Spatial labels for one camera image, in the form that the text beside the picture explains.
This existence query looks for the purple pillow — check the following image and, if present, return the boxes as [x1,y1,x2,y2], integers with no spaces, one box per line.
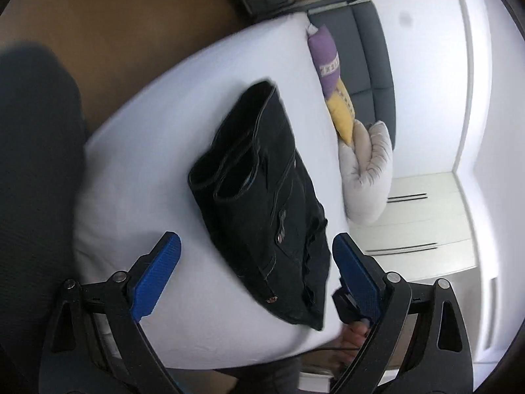
[307,25,343,100]

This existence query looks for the yellow pillow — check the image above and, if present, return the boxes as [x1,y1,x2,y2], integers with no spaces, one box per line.
[326,80,355,143]

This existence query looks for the grey padded headboard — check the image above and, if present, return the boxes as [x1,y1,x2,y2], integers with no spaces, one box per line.
[307,0,398,144]

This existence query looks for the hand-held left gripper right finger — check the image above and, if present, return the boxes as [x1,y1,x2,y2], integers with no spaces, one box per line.
[331,233,476,394]

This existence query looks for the black pants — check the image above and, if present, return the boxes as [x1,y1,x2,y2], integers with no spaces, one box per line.
[188,81,332,331]

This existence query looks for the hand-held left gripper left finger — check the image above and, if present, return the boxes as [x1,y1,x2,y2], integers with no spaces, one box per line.
[41,232,183,394]

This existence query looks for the bed with white sheet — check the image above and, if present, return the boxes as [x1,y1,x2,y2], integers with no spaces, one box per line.
[72,10,370,372]

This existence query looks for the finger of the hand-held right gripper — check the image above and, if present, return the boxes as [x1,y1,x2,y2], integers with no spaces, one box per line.
[331,287,370,326]

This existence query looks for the white wardrobe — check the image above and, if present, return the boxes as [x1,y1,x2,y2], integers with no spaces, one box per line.
[348,172,509,362]

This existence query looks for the person's right hand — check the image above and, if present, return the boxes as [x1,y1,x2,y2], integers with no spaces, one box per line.
[342,322,373,349]

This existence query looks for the white plush cushion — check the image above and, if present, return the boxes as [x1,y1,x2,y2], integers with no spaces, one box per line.
[338,120,394,226]

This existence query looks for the person's leg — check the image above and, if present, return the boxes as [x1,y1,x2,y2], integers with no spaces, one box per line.
[0,45,89,394]
[213,357,302,394]

